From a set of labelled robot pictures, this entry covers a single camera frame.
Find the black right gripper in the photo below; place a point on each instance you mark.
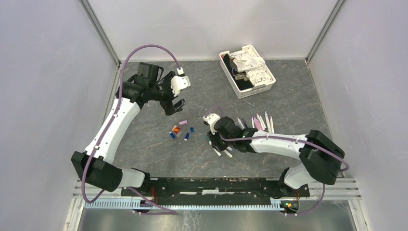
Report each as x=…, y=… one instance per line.
x=214, y=142

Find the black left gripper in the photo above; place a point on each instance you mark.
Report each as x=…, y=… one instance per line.
x=168, y=105

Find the pink highlighter cap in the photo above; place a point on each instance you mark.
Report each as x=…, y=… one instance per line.
x=183, y=122

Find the clear pen cap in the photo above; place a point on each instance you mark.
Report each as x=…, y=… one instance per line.
x=179, y=134

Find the pink highlighter pen body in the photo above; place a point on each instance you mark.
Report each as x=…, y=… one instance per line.
x=257, y=124

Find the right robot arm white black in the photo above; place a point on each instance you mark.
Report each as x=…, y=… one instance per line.
x=320, y=158

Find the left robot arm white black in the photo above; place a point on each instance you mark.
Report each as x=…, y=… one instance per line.
x=94, y=165

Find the orange capped white marker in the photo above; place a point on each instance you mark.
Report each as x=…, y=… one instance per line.
x=271, y=124

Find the black item in basket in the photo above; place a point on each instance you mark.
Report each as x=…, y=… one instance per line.
x=239, y=77

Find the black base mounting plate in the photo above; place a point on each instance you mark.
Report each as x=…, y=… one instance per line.
x=219, y=191

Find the crumpled white cloth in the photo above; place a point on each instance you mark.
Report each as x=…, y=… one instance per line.
x=248, y=59

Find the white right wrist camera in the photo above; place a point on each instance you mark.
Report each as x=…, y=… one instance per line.
x=211, y=120

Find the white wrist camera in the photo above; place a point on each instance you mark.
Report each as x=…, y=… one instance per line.
x=211, y=120
x=179, y=83

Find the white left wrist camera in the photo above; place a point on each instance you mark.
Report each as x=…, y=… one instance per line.
x=179, y=83

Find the aluminium frame rail left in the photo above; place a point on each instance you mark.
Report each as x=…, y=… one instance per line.
x=110, y=108

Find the aluminium frame rail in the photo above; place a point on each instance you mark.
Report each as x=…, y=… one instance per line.
x=110, y=108
x=343, y=189

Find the white slotted cable duct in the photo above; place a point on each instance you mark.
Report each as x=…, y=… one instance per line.
x=136, y=204

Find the aluminium frame rail front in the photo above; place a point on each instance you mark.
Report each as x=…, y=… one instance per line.
x=343, y=189

